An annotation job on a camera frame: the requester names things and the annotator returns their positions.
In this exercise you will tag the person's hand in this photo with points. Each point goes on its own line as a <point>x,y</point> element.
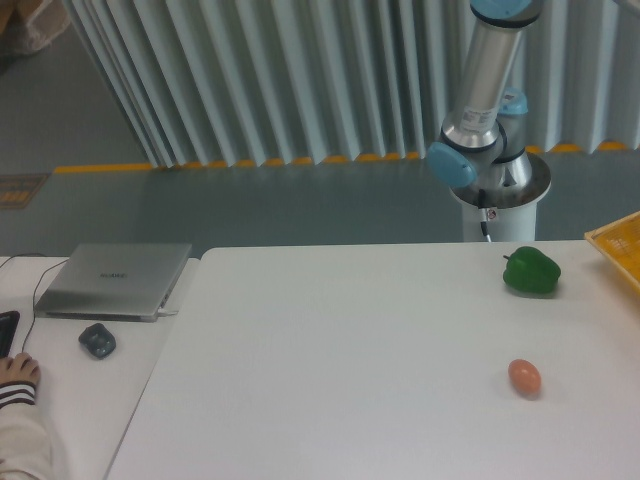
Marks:
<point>19,369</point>

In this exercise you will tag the white striped sleeve forearm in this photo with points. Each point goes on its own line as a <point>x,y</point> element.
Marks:
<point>26,446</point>

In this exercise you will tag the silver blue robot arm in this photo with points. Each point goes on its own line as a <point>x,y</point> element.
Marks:
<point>473,136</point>

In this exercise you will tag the green bell pepper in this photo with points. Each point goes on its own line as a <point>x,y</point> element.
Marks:
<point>529,270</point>

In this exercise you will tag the black keyboard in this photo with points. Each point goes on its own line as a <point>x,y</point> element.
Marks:
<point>8,325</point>

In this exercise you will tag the dark grey earbuds case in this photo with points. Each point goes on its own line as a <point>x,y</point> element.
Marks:
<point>98,341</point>

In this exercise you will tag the silver closed laptop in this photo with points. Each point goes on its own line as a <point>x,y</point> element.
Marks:
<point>115,281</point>

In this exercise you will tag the white folding partition screen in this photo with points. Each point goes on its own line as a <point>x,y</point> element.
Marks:
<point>257,81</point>

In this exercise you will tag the brown egg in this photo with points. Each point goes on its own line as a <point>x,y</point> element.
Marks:
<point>525,378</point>

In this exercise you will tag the yellow plastic basket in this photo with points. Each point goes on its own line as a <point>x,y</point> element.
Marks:
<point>618,242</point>

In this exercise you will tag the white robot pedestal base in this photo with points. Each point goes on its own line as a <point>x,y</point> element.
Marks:
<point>501,204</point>

